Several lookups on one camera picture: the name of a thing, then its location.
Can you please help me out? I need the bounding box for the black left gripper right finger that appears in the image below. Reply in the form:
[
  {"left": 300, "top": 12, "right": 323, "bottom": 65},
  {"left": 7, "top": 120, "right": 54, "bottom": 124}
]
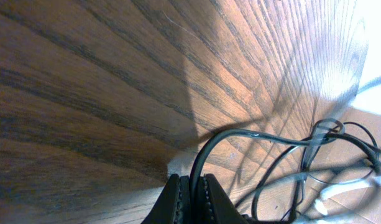
[{"left": 195, "top": 174, "right": 248, "bottom": 224}]

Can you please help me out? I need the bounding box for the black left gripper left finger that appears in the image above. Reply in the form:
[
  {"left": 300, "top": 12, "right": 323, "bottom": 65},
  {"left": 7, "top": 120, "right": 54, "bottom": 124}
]
[{"left": 141, "top": 174, "right": 190, "bottom": 224}]

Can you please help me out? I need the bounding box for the white cable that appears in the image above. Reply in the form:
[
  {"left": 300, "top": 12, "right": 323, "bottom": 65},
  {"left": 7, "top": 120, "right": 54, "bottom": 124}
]
[{"left": 289, "top": 118, "right": 381, "bottom": 224}]

